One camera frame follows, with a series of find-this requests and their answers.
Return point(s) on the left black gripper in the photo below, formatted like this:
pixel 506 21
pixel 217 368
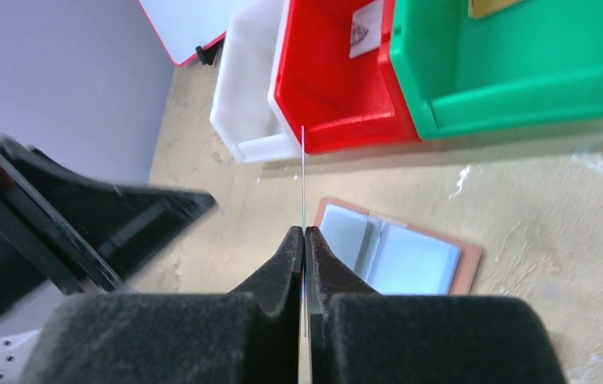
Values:
pixel 58 228

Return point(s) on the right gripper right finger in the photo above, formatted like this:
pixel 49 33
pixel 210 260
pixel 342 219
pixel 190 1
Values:
pixel 360 336

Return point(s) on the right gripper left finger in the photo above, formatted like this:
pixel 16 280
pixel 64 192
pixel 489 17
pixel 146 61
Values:
pixel 248 335

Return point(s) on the white plastic bin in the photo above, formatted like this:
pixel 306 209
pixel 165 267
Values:
pixel 244 114

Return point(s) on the thin card edge-on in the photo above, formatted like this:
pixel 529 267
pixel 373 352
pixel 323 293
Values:
pixel 304 298

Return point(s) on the red plastic bin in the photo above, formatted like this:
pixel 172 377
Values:
pixel 342 102

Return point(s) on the green plastic bin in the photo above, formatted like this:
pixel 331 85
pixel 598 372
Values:
pixel 534 62

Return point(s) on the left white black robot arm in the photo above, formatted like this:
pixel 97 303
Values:
pixel 62 233

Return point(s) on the silver credit card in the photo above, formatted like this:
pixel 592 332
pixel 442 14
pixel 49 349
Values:
pixel 366 29

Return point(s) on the gold credit card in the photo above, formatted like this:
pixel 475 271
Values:
pixel 478 9

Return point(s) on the pink framed whiteboard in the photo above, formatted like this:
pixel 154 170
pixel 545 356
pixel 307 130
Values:
pixel 182 25

